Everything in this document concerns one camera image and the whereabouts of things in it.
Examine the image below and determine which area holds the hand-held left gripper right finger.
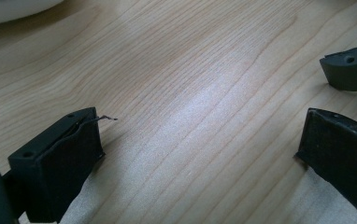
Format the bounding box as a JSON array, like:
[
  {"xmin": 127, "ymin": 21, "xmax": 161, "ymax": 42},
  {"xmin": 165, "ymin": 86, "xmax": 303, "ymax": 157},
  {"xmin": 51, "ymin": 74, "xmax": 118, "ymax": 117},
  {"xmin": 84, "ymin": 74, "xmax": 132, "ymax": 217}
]
[{"xmin": 294, "ymin": 107, "xmax": 357, "ymax": 223}]

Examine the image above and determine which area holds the panda plush toy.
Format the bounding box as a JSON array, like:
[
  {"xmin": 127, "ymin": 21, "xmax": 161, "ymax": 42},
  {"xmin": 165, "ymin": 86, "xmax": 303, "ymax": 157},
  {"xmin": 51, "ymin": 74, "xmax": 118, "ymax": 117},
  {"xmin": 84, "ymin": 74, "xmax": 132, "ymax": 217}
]
[{"xmin": 0, "ymin": 0, "xmax": 64, "ymax": 27}]

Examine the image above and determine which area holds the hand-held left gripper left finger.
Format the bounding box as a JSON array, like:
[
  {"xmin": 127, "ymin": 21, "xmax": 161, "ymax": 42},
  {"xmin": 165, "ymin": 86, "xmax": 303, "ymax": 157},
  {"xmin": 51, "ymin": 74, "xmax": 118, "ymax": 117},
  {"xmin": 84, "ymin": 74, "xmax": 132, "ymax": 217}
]
[{"xmin": 7, "ymin": 106, "xmax": 119, "ymax": 224}]

